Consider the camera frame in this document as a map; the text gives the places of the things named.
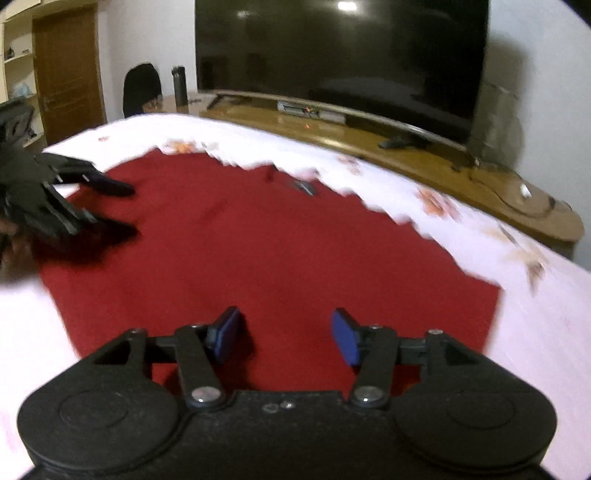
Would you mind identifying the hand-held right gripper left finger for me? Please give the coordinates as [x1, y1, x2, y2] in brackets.
[92, 306, 242, 411]

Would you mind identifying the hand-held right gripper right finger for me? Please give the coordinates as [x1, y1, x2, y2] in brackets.
[331, 308, 483, 409]

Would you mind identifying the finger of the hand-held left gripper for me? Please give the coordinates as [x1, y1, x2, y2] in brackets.
[44, 185, 139, 245]
[39, 154, 136, 197]

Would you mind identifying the red knit sweater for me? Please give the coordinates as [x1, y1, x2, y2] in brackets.
[39, 150, 502, 398]

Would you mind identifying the black chair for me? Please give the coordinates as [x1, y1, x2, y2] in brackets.
[123, 63, 163, 118]

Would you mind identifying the brown wooden door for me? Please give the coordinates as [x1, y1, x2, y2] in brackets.
[32, 4, 108, 146]

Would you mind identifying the dark thermos flask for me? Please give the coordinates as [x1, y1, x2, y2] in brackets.
[171, 66, 189, 114]

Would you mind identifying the wooden television stand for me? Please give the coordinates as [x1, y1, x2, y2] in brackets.
[143, 90, 585, 245]

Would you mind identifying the floral white bed sheet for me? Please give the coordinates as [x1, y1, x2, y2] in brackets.
[0, 113, 591, 480]

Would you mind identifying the silver set-top box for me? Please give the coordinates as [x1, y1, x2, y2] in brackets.
[277, 100, 347, 124]

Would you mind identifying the clear glass vase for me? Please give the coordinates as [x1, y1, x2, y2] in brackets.
[470, 83, 525, 172]

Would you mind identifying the black curved television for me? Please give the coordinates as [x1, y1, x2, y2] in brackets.
[195, 0, 490, 151]

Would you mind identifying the white wall shelf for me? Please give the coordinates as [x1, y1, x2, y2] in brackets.
[0, 4, 47, 149]

